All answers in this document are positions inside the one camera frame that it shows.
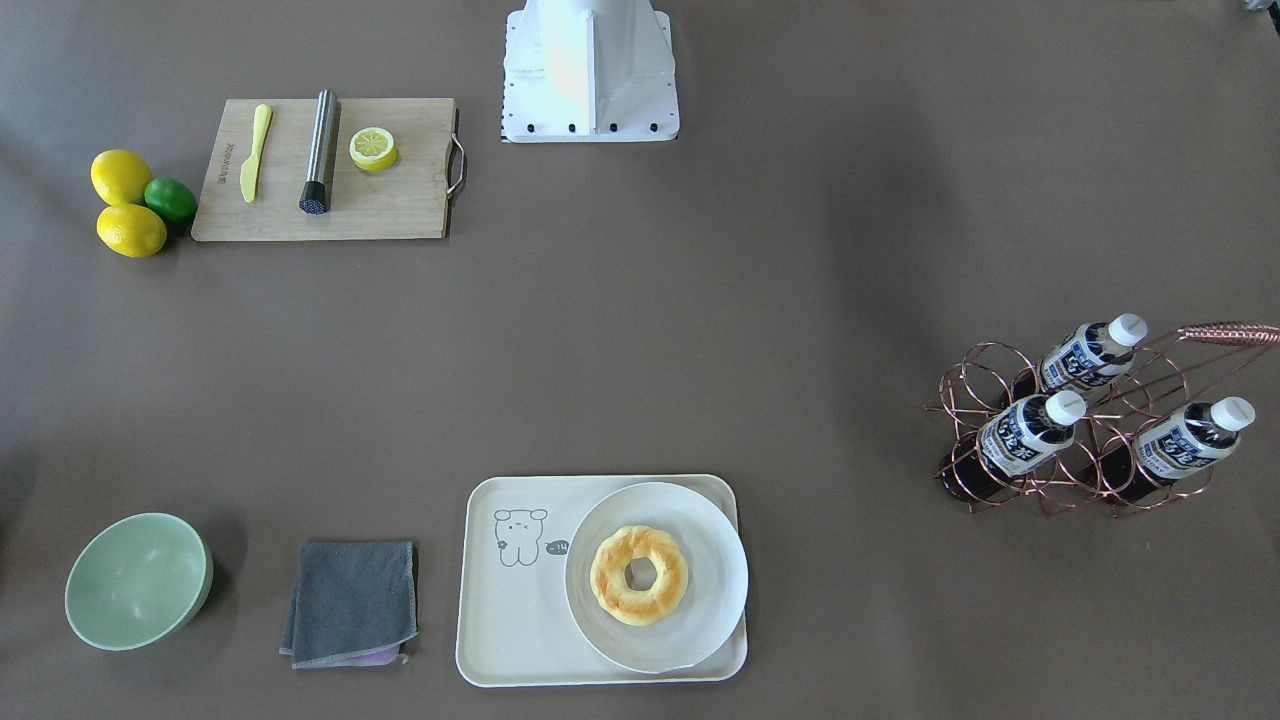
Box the green lime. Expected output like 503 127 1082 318
143 177 198 227

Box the grey folded cloth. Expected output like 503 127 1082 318
279 539 419 670

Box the cream bunny tray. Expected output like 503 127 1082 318
454 474 748 687

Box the tea bottle white cap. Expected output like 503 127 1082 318
1001 313 1149 407

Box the green bowl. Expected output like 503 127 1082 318
64 512 214 651

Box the white round plate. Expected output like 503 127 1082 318
564 480 748 674

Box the yellow lemon near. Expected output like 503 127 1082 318
96 204 168 258

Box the tea bottle front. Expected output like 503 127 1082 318
1085 396 1256 503
940 389 1087 503

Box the half lemon slice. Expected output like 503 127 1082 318
348 126 399 172

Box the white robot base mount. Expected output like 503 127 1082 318
500 1 681 143

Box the yellow lemon far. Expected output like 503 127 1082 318
90 149 154 206

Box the steel muddler black tip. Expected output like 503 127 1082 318
298 88 340 215

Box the copper wire bottle rack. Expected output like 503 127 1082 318
925 322 1277 518

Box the glazed donut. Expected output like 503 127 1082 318
590 525 691 626

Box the yellow plastic knife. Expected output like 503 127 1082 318
239 102 274 202

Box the yellow lemon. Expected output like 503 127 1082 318
96 204 168 258
90 149 154 206

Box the wooden cutting board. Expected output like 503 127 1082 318
191 97 465 242

